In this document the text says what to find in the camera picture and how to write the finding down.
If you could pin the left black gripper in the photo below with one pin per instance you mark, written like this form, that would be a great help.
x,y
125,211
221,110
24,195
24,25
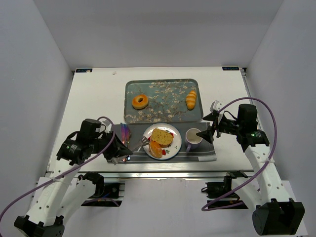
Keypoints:
x,y
112,145

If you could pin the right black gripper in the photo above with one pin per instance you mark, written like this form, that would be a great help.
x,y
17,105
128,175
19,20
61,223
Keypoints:
x,y
217,126

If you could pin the metal tongs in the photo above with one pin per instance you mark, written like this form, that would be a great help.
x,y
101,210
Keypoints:
x,y
143,142

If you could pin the small round bun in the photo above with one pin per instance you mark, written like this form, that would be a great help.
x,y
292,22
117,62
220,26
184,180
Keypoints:
x,y
155,149

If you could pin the sliced bread loaf piece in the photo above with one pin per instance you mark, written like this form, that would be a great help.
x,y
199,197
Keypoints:
x,y
163,138

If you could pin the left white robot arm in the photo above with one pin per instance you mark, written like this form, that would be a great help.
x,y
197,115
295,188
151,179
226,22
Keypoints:
x,y
55,205

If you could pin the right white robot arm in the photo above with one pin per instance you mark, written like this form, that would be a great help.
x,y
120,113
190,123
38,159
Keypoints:
x,y
274,211

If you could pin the iridescent knife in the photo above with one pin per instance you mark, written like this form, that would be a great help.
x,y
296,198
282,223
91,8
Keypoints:
x,y
123,139

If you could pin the lavender mug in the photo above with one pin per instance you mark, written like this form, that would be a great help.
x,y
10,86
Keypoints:
x,y
191,139

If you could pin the grey striped placemat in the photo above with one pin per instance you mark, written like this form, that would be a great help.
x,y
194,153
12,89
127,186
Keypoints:
x,y
204,152

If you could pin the croissant roll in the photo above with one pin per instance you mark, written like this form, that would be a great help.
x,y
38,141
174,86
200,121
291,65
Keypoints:
x,y
191,99

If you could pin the glazed donut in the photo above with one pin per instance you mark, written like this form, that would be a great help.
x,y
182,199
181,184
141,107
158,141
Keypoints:
x,y
140,101

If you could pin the white strawberry plate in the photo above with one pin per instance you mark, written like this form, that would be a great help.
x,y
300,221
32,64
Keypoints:
x,y
172,149

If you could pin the floral teal tray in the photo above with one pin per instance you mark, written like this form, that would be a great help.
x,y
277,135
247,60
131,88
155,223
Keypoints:
x,y
166,101

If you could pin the right blue table label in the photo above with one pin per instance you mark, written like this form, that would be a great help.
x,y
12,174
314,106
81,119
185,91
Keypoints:
x,y
230,68

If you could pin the blue table label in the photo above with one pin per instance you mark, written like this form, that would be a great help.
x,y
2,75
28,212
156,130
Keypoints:
x,y
230,68
86,70

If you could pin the left blue table label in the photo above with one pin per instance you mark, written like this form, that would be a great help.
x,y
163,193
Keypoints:
x,y
86,70

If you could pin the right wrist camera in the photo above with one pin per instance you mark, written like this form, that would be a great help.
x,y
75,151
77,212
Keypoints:
x,y
216,106

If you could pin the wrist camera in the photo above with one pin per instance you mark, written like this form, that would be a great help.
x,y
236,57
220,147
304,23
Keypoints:
x,y
105,126
216,106

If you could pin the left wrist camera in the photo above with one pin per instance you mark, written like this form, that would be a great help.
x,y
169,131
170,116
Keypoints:
x,y
105,126

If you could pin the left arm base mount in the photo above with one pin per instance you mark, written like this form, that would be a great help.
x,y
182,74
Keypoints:
x,y
107,194

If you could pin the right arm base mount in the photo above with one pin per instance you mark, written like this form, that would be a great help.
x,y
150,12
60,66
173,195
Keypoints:
x,y
226,190

